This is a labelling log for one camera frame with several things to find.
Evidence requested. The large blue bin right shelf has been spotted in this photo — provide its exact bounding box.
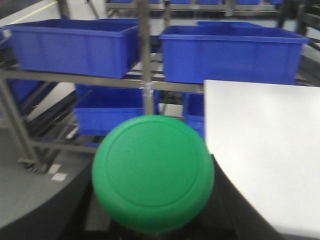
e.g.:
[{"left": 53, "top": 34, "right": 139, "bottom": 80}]
[{"left": 159, "top": 25, "right": 310, "bottom": 85}]

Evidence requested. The large blue bin lower left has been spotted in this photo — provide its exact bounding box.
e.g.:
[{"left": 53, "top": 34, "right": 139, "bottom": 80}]
[{"left": 4, "top": 18, "right": 140, "bottom": 79}]

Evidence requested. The stainless steel shelving rack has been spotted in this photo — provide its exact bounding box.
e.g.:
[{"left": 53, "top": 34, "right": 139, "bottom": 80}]
[{"left": 0, "top": 0, "right": 320, "bottom": 173}]

